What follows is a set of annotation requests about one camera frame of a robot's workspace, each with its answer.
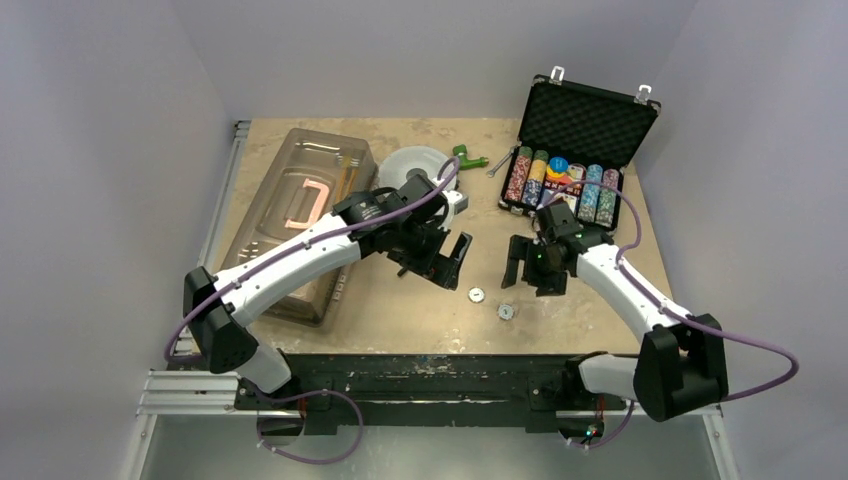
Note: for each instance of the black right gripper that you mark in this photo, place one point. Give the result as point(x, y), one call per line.
point(536, 252)

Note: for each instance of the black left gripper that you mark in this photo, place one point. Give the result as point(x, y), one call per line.
point(434, 265)

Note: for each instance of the yellow dealer button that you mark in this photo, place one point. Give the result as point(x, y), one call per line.
point(554, 179)

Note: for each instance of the blue poker button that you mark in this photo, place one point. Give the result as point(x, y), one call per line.
point(557, 166)

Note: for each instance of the clear round disc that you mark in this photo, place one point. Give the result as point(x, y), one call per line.
point(577, 172)

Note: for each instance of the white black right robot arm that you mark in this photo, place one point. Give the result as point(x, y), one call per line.
point(681, 364)

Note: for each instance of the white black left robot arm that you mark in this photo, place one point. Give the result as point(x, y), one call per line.
point(408, 225)

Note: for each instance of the black poker set case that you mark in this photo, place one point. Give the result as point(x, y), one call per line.
point(585, 125)

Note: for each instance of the white poker chip left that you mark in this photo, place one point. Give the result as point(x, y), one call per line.
point(476, 295)

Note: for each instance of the white poker chip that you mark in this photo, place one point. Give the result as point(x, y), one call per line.
point(505, 312)
point(476, 295)

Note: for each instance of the white poker chip right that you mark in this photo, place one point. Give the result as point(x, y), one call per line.
point(505, 312)

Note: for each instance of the red poker chip row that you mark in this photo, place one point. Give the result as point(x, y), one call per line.
point(519, 174)

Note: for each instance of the yellow blue chip row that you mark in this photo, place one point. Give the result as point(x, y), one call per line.
point(534, 183)

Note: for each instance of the light blue chip row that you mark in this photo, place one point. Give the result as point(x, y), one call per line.
point(590, 193)

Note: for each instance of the silver wrench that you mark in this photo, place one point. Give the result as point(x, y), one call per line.
point(505, 160)

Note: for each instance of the grey filament spool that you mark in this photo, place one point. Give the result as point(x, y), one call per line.
point(403, 164)

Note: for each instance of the clear brown plastic storage box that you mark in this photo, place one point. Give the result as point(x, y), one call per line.
point(310, 173)

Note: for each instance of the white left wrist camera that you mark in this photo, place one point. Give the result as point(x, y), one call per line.
point(456, 203)

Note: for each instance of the green hose fitting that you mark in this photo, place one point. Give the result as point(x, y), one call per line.
point(465, 162)

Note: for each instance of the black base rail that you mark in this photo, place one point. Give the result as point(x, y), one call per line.
point(416, 390)

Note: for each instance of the aluminium frame rail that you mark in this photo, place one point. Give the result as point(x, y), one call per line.
point(199, 393)

